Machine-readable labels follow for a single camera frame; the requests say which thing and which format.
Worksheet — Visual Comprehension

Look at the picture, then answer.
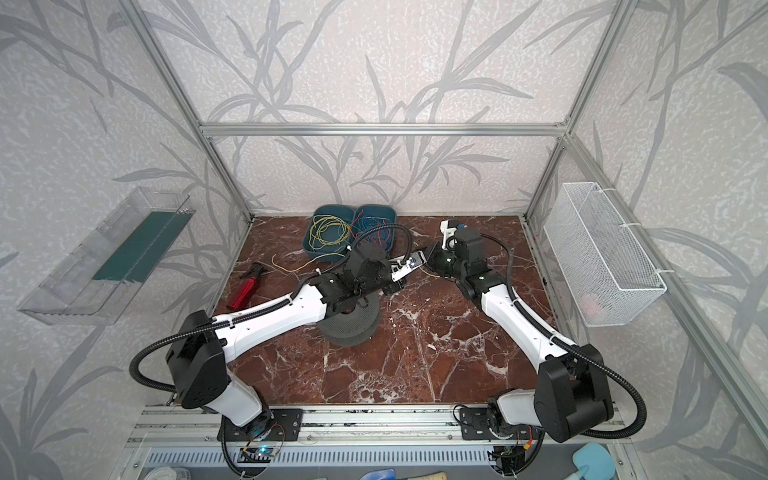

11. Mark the red spray bottle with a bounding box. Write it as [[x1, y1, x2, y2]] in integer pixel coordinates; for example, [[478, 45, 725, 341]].
[[226, 262, 267, 312]]

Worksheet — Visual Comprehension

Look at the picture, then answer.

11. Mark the green circuit board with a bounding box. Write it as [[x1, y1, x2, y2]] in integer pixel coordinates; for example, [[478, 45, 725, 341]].
[[237, 445, 281, 465]]

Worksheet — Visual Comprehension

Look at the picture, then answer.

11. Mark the red blue cable bundle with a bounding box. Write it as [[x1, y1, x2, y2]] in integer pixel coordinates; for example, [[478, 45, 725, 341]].
[[353, 212, 394, 244]]

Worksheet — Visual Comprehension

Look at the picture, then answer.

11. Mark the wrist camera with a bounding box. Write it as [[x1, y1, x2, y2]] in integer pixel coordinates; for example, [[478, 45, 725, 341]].
[[440, 219, 466, 251], [390, 250, 426, 282]]

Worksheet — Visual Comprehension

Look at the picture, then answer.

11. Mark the white wire mesh basket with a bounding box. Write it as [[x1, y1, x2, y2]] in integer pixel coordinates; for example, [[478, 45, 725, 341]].
[[544, 182, 667, 327]]

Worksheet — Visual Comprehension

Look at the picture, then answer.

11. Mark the teal bin with red cables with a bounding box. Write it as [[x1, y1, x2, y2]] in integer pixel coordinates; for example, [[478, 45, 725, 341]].
[[350, 204, 397, 251]]

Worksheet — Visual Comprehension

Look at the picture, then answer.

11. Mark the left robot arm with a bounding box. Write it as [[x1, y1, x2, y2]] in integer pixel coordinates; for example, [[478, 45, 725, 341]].
[[129, 243, 427, 439]]

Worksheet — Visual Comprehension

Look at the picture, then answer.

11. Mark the light blue plastic object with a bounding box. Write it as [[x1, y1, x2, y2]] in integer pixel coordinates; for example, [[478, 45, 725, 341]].
[[565, 443, 616, 480]]

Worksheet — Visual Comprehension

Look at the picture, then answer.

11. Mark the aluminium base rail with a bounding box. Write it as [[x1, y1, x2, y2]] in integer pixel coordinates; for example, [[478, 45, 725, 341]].
[[125, 403, 631, 446]]

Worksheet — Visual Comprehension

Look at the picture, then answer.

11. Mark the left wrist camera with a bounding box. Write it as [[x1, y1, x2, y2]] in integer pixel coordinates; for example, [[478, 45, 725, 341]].
[[390, 250, 426, 282]]

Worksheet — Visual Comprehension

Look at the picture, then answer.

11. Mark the dark grey foam spool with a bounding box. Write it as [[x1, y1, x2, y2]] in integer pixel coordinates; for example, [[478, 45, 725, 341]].
[[317, 293, 380, 347]]

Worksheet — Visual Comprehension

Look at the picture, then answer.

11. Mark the teal bin with yellow cables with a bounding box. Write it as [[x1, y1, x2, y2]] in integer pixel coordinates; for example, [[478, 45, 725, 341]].
[[302, 204, 355, 259]]

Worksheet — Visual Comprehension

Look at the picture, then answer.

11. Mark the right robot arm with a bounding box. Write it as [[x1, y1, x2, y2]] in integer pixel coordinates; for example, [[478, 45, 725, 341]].
[[426, 220, 648, 442]]

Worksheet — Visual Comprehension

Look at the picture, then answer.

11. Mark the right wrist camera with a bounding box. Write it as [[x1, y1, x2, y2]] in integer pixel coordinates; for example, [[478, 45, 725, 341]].
[[440, 219, 466, 251]]

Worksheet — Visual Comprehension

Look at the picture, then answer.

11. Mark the yellow cable bundle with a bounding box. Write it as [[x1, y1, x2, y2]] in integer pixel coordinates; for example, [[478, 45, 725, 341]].
[[307, 214, 352, 248]]

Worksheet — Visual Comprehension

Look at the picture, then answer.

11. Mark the long yellow cable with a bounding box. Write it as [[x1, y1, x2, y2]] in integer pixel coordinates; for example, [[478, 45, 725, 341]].
[[271, 250, 349, 276]]

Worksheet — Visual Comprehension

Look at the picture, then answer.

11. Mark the clear plastic wall shelf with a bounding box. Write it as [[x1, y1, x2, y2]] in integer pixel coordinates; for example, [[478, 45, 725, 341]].
[[18, 187, 196, 326]]

